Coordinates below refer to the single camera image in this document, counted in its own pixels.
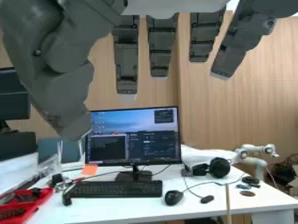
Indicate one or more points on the small white jointed device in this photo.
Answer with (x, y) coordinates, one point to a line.
(254, 156)

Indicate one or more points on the black mouse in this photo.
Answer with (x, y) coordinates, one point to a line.
(173, 197)

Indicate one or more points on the black keyboard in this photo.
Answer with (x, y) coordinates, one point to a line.
(115, 189)

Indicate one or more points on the white desk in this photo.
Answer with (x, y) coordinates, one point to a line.
(133, 210)

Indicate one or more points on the thin stick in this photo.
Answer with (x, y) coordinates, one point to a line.
(228, 206)

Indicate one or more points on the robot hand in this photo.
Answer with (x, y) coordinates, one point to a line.
(53, 60)

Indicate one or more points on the red tray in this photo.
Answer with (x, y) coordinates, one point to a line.
(27, 203)

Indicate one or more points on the black headphones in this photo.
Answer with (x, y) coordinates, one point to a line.
(217, 167)

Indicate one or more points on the computer screen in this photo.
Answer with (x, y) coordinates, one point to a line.
(133, 133)

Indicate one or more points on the orange paper note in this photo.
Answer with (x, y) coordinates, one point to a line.
(89, 169)

